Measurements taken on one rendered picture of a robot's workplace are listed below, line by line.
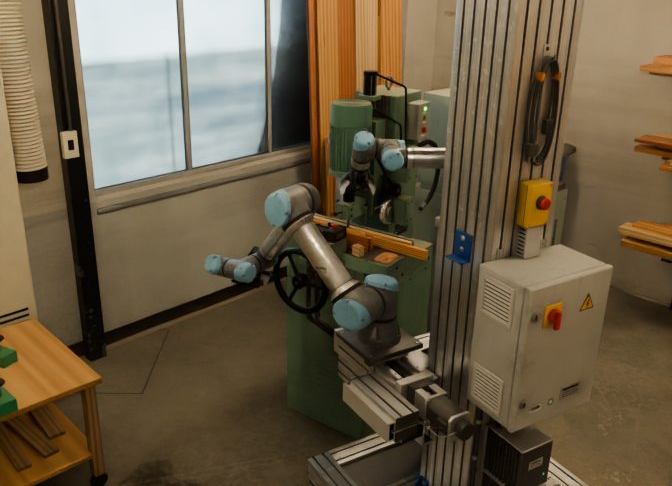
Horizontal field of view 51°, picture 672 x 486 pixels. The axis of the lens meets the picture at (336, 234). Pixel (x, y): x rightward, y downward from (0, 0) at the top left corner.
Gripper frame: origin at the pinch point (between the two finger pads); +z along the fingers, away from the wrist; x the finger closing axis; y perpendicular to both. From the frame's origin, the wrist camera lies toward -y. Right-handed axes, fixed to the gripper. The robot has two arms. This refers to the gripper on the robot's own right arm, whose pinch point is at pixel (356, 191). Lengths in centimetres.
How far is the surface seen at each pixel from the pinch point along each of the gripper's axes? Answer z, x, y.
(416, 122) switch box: -3.1, 28.1, -36.2
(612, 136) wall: 104, 183, -128
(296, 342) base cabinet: 73, -24, 32
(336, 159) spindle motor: -2.2, -7.7, -15.3
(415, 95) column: -7, 28, -49
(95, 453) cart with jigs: 61, -105, 87
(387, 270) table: 15.3, 12.6, 28.5
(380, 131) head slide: -3.7, 11.7, -30.1
